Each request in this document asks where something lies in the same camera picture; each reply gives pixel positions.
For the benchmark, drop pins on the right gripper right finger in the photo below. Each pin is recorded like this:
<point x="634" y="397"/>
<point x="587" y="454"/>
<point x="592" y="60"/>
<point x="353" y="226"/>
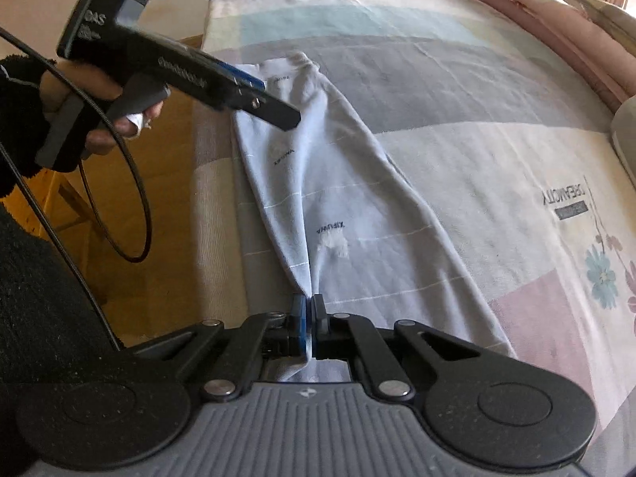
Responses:
<point x="485" y="408"/>

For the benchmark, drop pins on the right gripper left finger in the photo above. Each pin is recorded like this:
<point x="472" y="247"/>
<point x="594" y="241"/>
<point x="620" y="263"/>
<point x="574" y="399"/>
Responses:
<point x="134" y="404"/>

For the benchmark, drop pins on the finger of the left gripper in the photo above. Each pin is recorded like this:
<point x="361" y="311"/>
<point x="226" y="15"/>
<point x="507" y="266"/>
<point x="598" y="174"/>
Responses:
<point x="242" y="76"/>
<point x="198" y="75"/>

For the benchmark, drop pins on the grey-blue pants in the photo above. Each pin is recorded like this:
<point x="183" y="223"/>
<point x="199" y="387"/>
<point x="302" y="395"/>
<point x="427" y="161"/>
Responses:
<point x="323" y="211"/>

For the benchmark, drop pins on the person's left hand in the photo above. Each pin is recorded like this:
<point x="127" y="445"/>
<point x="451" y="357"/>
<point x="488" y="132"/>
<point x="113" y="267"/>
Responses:
<point x="100" y="88"/>

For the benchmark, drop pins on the black fuzzy left sleeve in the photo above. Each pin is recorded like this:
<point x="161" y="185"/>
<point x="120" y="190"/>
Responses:
<point x="48" y="327"/>

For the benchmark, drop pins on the wooden stool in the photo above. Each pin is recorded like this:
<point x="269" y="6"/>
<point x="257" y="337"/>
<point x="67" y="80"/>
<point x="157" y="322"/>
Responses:
<point x="72" y="219"/>

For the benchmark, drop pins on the patchwork bed sheet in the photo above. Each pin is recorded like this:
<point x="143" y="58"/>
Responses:
<point x="508" y="145"/>

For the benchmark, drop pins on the grey cat face cushion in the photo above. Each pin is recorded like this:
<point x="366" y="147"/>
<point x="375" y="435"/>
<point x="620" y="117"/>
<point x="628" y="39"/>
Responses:
<point x="623" y="137"/>

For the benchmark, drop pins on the pink folded quilt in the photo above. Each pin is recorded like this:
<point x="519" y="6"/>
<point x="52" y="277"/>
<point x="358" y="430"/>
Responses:
<point x="601" y="60"/>

